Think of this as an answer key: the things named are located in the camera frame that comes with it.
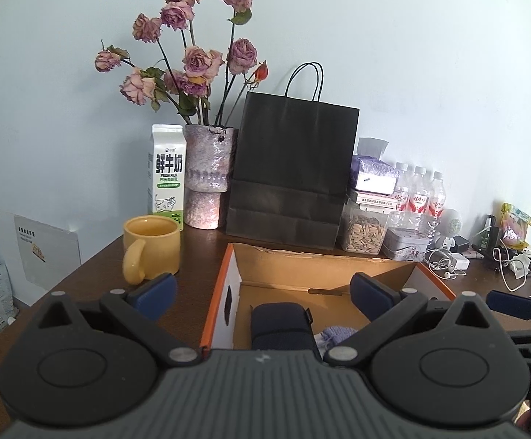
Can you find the pink mottled vase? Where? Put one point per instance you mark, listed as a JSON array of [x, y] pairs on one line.
[[208, 164]]

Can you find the grey tin box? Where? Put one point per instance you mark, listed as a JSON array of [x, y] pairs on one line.
[[405, 242]]

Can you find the white milk carton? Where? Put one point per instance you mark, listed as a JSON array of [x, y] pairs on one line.
[[167, 178]]

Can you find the red cardboard box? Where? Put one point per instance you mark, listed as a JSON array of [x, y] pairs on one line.
[[293, 274]]

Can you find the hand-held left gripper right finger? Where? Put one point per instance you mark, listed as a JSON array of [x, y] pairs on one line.
[[370, 295]]

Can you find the dried pink roses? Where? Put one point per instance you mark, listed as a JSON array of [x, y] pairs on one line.
[[197, 61]]

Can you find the white round speaker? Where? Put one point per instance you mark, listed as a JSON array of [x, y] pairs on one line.
[[450, 224]]

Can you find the small white charger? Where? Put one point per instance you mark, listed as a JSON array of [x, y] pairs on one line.
[[461, 263]]

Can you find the purple tissue pack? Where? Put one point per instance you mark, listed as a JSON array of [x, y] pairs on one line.
[[370, 169]]

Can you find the yellow snack bag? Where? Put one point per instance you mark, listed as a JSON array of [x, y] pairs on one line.
[[514, 226]]

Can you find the black power adapter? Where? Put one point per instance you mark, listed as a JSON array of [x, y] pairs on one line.
[[460, 243]]

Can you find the white earphones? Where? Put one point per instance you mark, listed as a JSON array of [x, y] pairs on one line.
[[449, 274]]

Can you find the clear jar of seeds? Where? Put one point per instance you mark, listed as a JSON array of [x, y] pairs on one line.
[[361, 233]]

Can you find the yellow mug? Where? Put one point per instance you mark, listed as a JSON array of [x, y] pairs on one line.
[[156, 251]]

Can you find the blue knitted cloth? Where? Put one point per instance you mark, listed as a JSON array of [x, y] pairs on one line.
[[338, 334]]

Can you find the white flat carton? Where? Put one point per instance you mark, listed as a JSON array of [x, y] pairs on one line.
[[375, 201]]

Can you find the white leaning board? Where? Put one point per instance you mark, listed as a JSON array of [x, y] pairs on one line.
[[50, 251]]

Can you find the black pouch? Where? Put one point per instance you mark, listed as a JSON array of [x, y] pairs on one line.
[[279, 324]]

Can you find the black paper bag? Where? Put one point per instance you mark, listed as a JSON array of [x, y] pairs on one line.
[[293, 155]]

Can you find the dark green bottle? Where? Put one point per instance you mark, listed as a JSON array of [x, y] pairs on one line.
[[489, 238]]

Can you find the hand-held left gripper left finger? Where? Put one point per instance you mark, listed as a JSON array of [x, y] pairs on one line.
[[156, 295]]

